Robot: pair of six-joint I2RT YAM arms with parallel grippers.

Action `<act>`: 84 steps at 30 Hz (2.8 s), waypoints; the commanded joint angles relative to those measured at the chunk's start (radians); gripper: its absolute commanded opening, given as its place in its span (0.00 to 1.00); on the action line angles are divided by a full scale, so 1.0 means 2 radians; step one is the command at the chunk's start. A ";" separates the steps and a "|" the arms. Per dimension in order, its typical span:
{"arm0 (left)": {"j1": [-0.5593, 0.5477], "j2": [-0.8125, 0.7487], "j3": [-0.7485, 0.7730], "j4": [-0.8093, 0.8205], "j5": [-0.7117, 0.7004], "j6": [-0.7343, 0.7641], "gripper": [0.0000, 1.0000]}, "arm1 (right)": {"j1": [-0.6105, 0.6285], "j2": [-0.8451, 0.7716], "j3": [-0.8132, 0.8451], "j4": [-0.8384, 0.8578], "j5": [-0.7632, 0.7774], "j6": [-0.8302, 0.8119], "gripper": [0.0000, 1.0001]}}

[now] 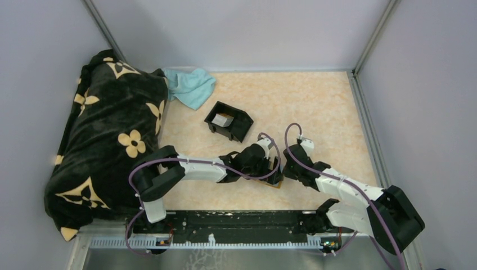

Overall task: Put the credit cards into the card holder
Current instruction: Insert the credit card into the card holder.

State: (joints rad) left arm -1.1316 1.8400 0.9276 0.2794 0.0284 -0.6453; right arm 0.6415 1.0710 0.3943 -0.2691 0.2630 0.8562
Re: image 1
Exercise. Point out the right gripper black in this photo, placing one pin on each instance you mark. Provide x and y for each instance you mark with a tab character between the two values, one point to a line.
286	171

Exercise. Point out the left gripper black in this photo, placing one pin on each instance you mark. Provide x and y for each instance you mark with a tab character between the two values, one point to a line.
275	179

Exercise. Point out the tan leather card holder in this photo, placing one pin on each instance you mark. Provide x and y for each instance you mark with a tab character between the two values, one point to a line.
274	185

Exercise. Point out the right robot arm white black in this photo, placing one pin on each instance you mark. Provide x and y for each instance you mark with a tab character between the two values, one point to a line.
385	214

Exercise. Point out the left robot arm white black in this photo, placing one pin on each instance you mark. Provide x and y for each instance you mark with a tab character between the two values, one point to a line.
155	175

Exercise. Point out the black card tray box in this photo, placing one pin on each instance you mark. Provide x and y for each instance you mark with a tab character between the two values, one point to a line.
238	129

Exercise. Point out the silver cards in tray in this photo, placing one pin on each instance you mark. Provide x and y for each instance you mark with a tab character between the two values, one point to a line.
222	120

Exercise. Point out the light blue cloth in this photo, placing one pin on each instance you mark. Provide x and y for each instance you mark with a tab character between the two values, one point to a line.
192	89

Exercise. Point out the black floral blanket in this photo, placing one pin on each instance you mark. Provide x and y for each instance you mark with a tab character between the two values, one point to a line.
115	120

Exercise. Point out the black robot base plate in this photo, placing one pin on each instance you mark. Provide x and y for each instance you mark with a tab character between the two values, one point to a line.
236	227

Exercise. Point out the aluminium frame rail front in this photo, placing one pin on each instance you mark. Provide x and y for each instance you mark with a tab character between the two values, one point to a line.
114	234

